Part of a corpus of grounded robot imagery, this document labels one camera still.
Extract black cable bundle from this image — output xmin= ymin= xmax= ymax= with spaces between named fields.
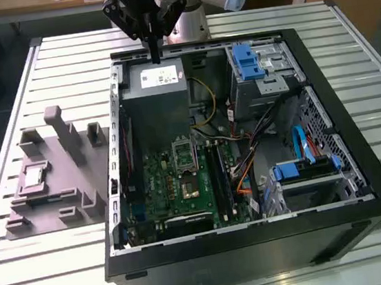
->
xmin=221 ymin=86 xmax=315 ymax=180

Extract blue drive bay latch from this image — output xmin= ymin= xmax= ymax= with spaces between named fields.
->
xmin=229 ymin=42 xmax=262 ymax=83

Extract blue flat wire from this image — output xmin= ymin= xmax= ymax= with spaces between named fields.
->
xmin=290 ymin=123 xmax=318 ymax=168

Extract grey parts rack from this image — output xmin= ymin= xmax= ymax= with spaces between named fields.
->
xmin=0 ymin=99 xmax=124 ymax=242

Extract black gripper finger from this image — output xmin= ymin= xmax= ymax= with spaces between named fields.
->
xmin=100 ymin=0 xmax=159 ymax=71
xmin=149 ymin=0 xmax=195 ymax=66

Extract yellow wire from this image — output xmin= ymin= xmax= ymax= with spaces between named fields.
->
xmin=184 ymin=73 xmax=219 ymax=128

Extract orange power wires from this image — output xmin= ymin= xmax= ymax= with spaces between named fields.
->
xmin=233 ymin=168 xmax=254 ymax=197

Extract black RAM slot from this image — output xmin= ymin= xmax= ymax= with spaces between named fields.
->
xmin=206 ymin=141 xmax=232 ymax=222
xmin=215 ymin=138 xmax=240 ymax=217
xmin=211 ymin=139 xmax=237 ymax=219
xmin=202 ymin=141 xmax=228 ymax=223

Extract hard disk in blue carrier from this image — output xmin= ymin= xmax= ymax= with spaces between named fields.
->
xmin=269 ymin=152 xmax=342 ymax=185

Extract black PC case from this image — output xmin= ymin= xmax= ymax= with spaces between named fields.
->
xmin=77 ymin=17 xmax=381 ymax=285

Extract grey power supply unit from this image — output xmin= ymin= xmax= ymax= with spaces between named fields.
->
xmin=117 ymin=57 xmax=197 ymax=157

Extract green motherboard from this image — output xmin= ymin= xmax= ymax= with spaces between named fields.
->
xmin=113 ymin=132 xmax=257 ymax=245

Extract grey wire bundle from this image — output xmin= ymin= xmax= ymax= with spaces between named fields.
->
xmin=191 ymin=121 xmax=251 ymax=147

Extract silver disk bay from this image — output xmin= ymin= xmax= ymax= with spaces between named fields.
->
xmin=255 ymin=161 xmax=375 ymax=220

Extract silver CPU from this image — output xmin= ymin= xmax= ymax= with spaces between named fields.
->
xmin=19 ymin=166 xmax=47 ymax=188

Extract red black twisted wire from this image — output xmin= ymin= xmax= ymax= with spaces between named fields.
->
xmin=120 ymin=125 xmax=136 ymax=175

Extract blue port connector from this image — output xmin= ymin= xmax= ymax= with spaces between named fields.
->
xmin=118 ymin=226 xmax=130 ymax=246

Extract orange flat wire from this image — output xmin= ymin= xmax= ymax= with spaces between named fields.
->
xmin=304 ymin=132 xmax=322 ymax=162

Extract blue VGA port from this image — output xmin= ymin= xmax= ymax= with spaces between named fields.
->
xmin=131 ymin=203 xmax=149 ymax=224

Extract black graphics card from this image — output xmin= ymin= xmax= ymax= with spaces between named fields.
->
xmin=162 ymin=210 xmax=217 ymax=239

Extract silver drive bay cage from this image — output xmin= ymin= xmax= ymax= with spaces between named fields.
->
xmin=224 ymin=35 xmax=313 ymax=121

